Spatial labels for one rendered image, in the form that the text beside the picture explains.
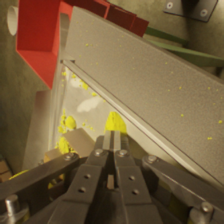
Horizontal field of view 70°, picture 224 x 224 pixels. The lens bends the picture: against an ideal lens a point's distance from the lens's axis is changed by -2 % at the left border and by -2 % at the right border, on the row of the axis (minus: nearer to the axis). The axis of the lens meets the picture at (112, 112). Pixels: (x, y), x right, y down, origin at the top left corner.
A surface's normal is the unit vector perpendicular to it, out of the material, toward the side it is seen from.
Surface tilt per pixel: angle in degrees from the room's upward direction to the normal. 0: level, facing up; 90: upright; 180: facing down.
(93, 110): 0
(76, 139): 90
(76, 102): 0
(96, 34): 0
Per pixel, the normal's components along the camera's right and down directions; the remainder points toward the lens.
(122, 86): -0.66, 0.21
